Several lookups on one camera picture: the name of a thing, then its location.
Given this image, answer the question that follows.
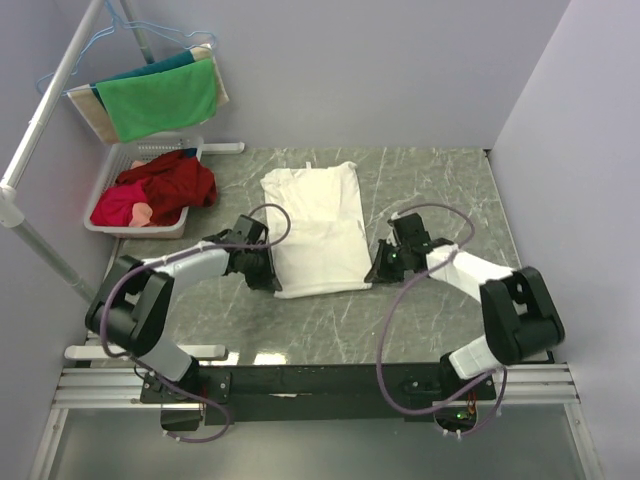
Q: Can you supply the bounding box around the white floral t shirt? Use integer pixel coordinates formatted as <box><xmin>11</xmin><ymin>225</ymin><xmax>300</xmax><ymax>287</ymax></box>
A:
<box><xmin>260</xmin><ymin>161</ymin><xmax>372</xmax><ymax>300</ymax></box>

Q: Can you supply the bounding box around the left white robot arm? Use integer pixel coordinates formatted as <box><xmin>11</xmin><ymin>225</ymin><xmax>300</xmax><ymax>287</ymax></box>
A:
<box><xmin>85</xmin><ymin>215</ymin><xmax>281</xmax><ymax>402</ymax></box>

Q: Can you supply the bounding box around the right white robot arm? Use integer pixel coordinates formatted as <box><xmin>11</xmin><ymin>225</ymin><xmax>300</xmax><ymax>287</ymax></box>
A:
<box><xmin>365</xmin><ymin>213</ymin><xmax>565</xmax><ymax>399</ymax></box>

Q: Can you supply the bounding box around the dark red t shirt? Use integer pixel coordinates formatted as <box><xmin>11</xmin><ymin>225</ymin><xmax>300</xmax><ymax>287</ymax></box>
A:
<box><xmin>115</xmin><ymin>148</ymin><xmax>218</xmax><ymax>226</ymax></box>

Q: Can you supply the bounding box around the black base beam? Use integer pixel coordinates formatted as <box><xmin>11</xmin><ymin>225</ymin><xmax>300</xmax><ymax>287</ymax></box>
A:
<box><xmin>139</xmin><ymin>363</ymin><xmax>501</xmax><ymax>432</ymax></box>

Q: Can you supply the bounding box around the pink t shirt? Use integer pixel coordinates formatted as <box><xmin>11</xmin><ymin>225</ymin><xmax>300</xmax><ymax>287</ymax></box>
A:
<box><xmin>90</xmin><ymin>181</ymin><xmax>153</xmax><ymax>228</ymax></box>

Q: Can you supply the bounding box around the white plastic laundry basket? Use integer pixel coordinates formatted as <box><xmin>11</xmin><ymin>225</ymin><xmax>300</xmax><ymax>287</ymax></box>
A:
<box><xmin>84</xmin><ymin>133</ymin><xmax>217</xmax><ymax>239</ymax></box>

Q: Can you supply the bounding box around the green towel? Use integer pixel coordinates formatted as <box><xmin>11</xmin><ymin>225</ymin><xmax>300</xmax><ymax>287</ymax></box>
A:
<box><xmin>96</xmin><ymin>59</ymin><xmax>217</xmax><ymax>143</ymax></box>

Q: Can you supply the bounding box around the teal towel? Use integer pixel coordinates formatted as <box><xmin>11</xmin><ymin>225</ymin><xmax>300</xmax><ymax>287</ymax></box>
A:
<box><xmin>90</xmin><ymin>50</ymin><xmax>196</xmax><ymax>108</ymax></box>

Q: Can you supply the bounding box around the beige towel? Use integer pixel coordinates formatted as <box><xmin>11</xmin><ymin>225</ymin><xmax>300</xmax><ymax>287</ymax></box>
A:
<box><xmin>67</xmin><ymin>44</ymin><xmax>229</xmax><ymax>144</ymax></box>

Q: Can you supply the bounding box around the aluminium rail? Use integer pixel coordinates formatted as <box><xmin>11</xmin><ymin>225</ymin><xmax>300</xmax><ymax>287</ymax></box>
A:
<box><xmin>51</xmin><ymin>364</ymin><xmax>581</xmax><ymax>410</ymax></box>

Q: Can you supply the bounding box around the white clothes rack frame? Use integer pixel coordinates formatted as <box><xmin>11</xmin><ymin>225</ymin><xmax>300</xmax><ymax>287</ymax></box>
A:
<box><xmin>1</xmin><ymin>1</ymin><xmax>246</xmax><ymax>374</ymax></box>

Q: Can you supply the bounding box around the blue wire hanger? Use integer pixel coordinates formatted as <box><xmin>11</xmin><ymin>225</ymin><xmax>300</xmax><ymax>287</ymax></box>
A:
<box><xmin>35</xmin><ymin>9</ymin><xmax>220</xmax><ymax>96</ymax></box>

